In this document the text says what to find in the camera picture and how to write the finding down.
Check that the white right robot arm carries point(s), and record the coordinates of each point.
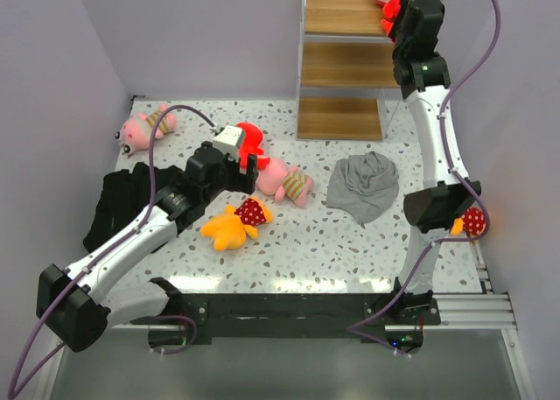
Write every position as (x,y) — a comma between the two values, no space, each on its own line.
(423,76)

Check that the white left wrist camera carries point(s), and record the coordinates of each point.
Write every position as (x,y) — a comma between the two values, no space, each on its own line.
(229,141)

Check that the black cloth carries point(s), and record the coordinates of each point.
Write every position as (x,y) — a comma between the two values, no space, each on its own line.
(124,195)

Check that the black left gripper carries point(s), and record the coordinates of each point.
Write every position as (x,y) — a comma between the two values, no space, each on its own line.
(242,182)

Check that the white wire wooden shelf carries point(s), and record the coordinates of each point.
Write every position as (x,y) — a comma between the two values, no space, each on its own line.
(345,71)

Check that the pink plush striped centre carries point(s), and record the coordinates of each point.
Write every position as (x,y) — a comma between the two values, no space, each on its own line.
(281,181)

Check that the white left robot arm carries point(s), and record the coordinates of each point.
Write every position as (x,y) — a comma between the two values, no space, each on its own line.
(74,302)

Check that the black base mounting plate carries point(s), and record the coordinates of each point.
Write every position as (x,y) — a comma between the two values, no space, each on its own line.
(203,317)

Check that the grey cloth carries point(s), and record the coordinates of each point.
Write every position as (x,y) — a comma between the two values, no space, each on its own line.
(364,186)

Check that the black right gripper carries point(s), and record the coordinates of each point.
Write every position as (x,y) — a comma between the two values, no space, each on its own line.
(402,12)

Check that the pink plush far left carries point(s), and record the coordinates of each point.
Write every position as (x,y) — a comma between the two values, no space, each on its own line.
(135,133)

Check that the yellow plush polka dot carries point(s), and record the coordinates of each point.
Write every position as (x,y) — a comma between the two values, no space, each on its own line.
(231,229)
(473,222)

